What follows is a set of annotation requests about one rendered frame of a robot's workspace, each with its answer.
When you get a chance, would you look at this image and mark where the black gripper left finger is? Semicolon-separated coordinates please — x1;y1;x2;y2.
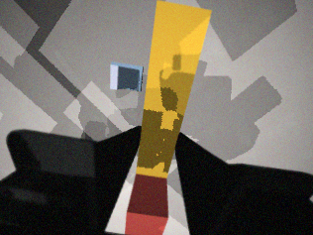
6;126;142;231

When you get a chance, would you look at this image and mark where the blue wedge on flat base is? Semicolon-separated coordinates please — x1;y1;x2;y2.
111;62;143;91

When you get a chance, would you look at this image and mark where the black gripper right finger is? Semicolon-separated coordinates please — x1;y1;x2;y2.
175;132;313;235

